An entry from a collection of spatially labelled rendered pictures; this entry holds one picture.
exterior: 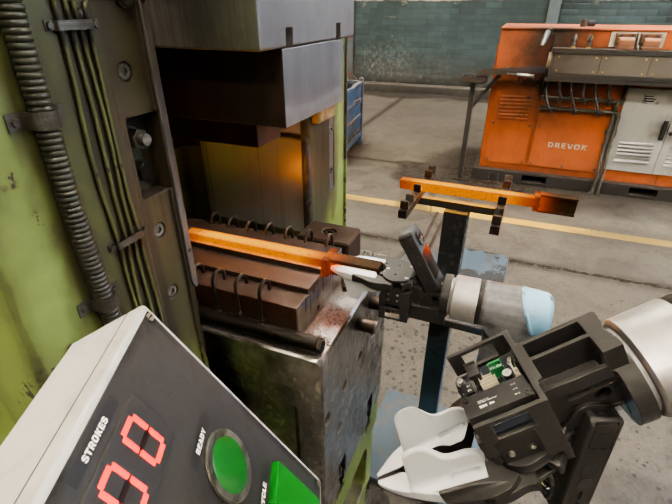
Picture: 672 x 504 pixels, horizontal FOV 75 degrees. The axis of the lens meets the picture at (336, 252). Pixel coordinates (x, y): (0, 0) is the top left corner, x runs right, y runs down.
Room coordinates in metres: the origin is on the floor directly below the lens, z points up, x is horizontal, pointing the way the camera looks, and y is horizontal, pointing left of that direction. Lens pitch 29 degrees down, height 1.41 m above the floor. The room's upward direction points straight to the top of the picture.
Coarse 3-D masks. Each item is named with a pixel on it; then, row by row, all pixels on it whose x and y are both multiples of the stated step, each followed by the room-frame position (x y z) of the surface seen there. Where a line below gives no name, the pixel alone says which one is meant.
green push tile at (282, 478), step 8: (272, 464) 0.26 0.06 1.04; (280, 464) 0.26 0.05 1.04; (272, 472) 0.25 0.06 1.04; (280, 472) 0.25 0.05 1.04; (288, 472) 0.26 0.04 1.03; (272, 480) 0.24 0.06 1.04; (280, 480) 0.25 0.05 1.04; (288, 480) 0.25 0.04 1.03; (296, 480) 0.26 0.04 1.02; (272, 488) 0.24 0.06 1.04; (280, 488) 0.24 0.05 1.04; (288, 488) 0.24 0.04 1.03; (296, 488) 0.25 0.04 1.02; (304, 488) 0.26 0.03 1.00; (272, 496) 0.23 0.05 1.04; (280, 496) 0.23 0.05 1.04; (288, 496) 0.24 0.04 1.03; (296, 496) 0.24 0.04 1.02; (304, 496) 0.25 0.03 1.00; (312, 496) 0.26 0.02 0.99
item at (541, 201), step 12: (408, 180) 1.10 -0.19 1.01; (420, 180) 1.10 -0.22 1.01; (432, 192) 1.07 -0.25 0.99; (444, 192) 1.06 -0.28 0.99; (456, 192) 1.05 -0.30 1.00; (468, 192) 1.04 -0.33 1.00; (480, 192) 1.03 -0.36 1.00; (492, 192) 1.02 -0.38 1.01; (504, 192) 1.02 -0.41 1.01; (516, 192) 1.02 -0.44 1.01; (540, 192) 1.00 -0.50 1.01; (516, 204) 0.99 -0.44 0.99; (528, 204) 0.98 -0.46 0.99; (540, 204) 0.98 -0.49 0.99; (552, 204) 0.97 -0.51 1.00; (564, 204) 0.96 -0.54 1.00; (576, 204) 0.95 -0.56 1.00
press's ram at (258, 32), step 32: (160, 0) 0.58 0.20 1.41; (192, 0) 0.56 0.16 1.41; (224, 0) 0.55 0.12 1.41; (256, 0) 0.54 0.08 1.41; (288, 0) 0.60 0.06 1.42; (320, 0) 0.69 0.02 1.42; (352, 0) 0.80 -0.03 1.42; (160, 32) 0.58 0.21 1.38; (192, 32) 0.57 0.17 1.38; (224, 32) 0.55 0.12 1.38; (256, 32) 0.54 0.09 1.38; (288, 32) 0.61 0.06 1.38; (320, 32) 0.68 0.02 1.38; (352, 32) 0.80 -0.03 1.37
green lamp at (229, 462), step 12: (216, 444) 0.23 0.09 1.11; (228, 444) 0.24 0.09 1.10; (216, 456) 0.22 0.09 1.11; (228, 456) 0.23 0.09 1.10; (240, 456) 0.24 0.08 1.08; (216, 468) 0.21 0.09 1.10; (228, 468) 0.22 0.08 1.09; (240, 468) 0.23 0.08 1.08; (228, 480) 0.21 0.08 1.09; (240, 480) 0.22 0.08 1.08
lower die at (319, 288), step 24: (192, 240) 0.78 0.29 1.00; (264, 240) 0.80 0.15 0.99; (288, 240) 0.80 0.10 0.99; (216, 264) 0.70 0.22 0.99; (240, 264) 0.70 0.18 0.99; (264, 264) 0.70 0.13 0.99; (288, 264) 0.69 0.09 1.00; (216, 288) 0.64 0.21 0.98; (240, 288) 0.64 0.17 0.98; (264, 288) 0.64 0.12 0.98; (288, 288) 0.64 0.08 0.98; (312, 288) 0.64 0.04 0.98; (264, 312) 0.60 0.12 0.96; (288, 312) 0.59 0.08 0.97; (312, 312) 0.63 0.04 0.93
